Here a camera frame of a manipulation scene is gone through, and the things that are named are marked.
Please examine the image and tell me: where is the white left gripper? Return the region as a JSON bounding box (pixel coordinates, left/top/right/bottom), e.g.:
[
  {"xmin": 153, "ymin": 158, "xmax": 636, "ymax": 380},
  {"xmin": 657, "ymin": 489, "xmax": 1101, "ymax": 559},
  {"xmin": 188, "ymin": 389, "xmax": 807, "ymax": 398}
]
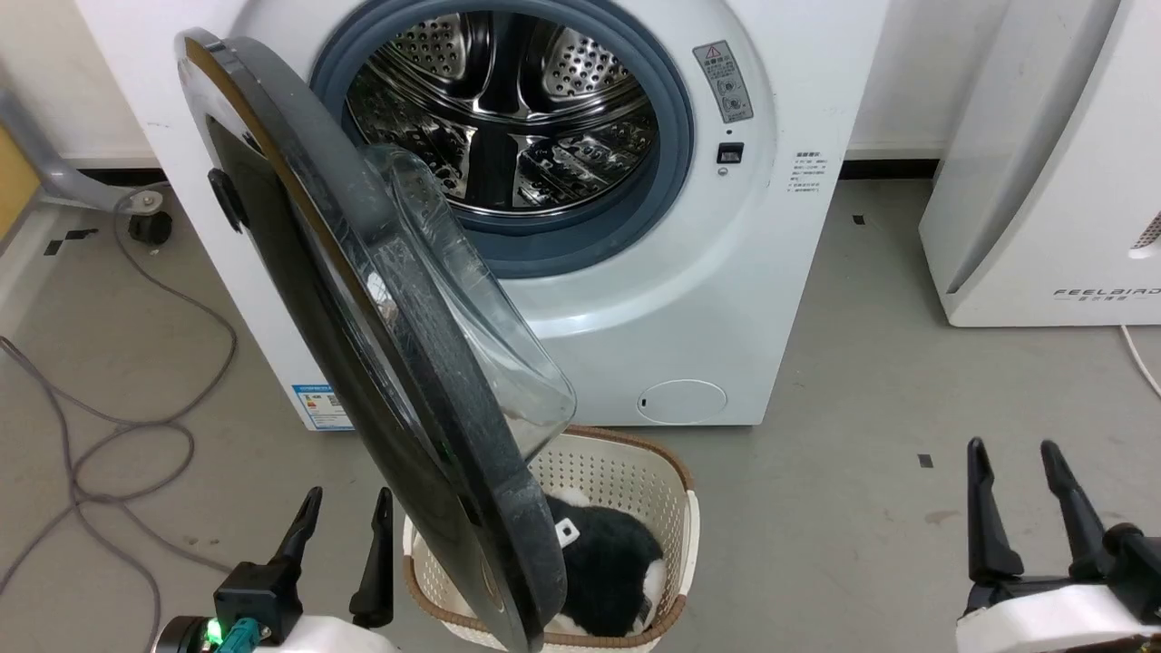
[{"xmin": 215, "ymin": 487, "xmax": 400, "ymax": 653}]

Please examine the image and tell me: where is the black round washer door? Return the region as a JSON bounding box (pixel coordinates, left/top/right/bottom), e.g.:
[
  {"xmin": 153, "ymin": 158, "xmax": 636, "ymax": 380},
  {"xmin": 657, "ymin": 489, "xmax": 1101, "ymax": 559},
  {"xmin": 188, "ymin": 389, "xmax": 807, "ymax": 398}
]
[{"xmin": 174, "ymin": 27, "xmax": 578, "ymax": 653}]

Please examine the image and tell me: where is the cream perforated laundry basket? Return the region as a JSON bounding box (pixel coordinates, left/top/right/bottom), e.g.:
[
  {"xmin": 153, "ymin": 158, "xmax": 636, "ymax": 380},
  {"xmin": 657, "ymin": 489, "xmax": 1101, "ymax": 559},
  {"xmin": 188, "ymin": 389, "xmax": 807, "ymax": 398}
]
[{"xmin": 402, "ymin": 424, "xmax": 701, "ymax": 653}]

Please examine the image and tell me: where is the black caster wheel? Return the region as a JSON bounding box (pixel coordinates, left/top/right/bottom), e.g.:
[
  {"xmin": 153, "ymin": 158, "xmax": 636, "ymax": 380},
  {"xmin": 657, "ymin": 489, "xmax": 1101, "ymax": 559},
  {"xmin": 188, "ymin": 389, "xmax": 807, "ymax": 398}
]
[{"xmin": 127, "ymin": 210, "xmax": 173, "ymax": 246}]

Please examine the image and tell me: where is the white Feelbird appliance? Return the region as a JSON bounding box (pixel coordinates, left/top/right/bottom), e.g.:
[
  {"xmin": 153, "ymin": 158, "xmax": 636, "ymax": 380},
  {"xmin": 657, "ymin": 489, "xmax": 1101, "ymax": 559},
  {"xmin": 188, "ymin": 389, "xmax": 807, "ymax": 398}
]
[{"xmin": 919, "ymin": 0, "xmax": 1161, "ymax": 328}]

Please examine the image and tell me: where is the grey rubber door gasket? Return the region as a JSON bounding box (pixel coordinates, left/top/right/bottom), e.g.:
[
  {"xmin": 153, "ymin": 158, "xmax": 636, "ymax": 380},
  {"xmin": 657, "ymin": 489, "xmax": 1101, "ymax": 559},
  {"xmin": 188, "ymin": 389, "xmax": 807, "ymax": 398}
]
[{"xmin": 310, "ymin": 0, "xmax": 695, "ymax": 280}]

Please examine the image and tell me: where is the grey chair leg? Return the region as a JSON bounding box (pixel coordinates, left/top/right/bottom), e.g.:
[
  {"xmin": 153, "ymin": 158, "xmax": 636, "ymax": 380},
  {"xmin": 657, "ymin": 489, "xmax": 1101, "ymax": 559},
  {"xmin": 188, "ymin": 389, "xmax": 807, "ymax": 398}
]
[{"xmin": 0, "ymin": 86, "xmax": 169, "ymax": 214}]

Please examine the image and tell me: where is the grey warning sticker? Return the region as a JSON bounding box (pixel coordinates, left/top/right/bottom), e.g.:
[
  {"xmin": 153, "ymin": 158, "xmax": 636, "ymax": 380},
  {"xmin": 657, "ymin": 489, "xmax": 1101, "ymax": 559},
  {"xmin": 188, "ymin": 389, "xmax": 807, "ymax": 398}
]
[{"xmin": 693, "ymin": 40, "xmax": 755, "ymax": 125}]

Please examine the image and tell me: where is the blue energy label sticker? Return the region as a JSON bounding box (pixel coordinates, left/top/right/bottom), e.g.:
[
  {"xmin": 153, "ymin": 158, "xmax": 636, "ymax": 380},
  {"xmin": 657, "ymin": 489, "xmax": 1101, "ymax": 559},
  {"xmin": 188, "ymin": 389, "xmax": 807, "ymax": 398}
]
[{"xmin": 292, "ymin": 384, "xmax": 355, "ymax": 432}]

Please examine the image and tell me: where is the white front-load washing machine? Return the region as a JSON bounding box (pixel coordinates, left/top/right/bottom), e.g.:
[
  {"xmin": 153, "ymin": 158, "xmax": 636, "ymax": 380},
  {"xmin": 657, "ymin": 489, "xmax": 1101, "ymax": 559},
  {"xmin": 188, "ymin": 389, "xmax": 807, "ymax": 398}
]
[{"xmin": 75, "ymin": 0, "xmax": 894, "ymax": 432}]

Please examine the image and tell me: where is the teal cable plug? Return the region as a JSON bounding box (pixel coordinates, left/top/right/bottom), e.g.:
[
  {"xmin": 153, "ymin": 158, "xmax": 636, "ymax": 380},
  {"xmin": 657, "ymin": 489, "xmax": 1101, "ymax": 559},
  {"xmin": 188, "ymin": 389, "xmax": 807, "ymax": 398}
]
[{"xmin": 204, "ymin": 617, "xmax": 266, "ymax": 653}]

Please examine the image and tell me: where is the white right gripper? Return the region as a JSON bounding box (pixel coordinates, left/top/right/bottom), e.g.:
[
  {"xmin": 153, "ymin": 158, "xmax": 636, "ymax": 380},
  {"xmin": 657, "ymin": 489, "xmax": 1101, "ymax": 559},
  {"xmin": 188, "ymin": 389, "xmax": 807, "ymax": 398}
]
[{"xmin": 955, "ymin": 438, "xmax": 1161, "ymax": 653}]

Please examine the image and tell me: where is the steel washer drum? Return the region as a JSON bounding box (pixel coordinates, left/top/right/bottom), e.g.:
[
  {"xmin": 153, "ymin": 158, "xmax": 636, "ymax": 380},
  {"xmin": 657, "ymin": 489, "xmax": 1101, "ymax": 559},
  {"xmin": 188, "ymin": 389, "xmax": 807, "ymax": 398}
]
[{"xmin": 347, "ymin": 11, "xmax": 660, "ymax": 219}]

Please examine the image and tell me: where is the yellow wooden board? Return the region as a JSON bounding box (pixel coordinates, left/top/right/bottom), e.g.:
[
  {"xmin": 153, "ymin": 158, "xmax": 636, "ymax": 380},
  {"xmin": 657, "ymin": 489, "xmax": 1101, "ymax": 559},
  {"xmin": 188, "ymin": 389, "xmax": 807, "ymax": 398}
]
[{"xmin": 0, "ymin": 127, "xmax": 42, "ymax": 241}]

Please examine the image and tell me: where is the grey floor cable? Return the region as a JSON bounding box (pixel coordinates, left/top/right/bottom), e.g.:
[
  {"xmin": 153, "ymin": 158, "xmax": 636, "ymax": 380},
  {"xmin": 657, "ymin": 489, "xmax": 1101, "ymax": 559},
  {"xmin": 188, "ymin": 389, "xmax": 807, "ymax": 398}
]
[{"xmin": 0, "ymin": 186, "xmax": 239, "ymax": 653}]

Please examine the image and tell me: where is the black and white plush toy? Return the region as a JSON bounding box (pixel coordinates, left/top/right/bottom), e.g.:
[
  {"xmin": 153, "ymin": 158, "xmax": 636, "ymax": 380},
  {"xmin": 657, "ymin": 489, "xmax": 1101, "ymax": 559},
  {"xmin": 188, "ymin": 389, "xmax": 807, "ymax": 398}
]
[{"xmin": 542, "ymin": 490, "xmax": 668, "ymax": 638}]

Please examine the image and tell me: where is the round white filter cover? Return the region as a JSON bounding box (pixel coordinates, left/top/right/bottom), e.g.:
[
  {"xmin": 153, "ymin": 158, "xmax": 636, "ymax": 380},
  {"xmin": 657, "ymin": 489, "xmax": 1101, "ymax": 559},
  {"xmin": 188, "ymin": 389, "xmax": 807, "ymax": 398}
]
[{"xmin": 637, "ymin": 379, "xmax": 728, "ymax": 425}]

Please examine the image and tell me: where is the white thin cable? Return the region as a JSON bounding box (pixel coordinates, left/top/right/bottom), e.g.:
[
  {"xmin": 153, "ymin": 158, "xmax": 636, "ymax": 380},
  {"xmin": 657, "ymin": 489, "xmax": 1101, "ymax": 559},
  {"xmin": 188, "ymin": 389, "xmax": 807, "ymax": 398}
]
[{"xmin": 1120, "ymin": 325, "xmax": 1161, "ymax": 400}]

